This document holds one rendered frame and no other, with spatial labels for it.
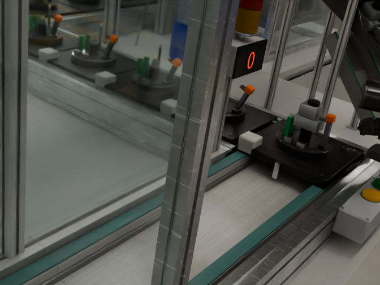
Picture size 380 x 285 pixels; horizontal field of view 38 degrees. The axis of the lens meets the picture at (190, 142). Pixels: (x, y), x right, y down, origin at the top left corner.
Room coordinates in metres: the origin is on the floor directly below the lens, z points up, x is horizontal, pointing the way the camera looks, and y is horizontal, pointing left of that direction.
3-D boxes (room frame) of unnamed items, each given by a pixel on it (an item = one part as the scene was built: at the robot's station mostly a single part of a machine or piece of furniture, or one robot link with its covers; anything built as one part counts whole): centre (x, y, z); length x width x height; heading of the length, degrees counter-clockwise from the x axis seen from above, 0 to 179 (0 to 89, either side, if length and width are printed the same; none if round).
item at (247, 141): (1.25, -0.15, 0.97); 0.05 x 0.05 x 0.04; 57
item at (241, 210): (1.04, -0.10, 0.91); 0.84 x 0.28 x 0.10; 147
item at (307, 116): (1.29, -0.27, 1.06); 0.08 x 0.04 x 0.07; 57
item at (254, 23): (1.18, -0.08, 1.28); 0.05 x 0.05 x 0.05
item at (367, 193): (1.09, -0.42, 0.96); 0.04 x 0.04 x 0.02
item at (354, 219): (1.09, -0.42, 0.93); 0.21 x 0.07 x 0.06; 147
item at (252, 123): (1.42, -0.07, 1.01); 0.24 x 0.24 x 0.13; 57
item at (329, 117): (1.26, -0.32, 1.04); 0.04 x 0.02 x 0.08; 57
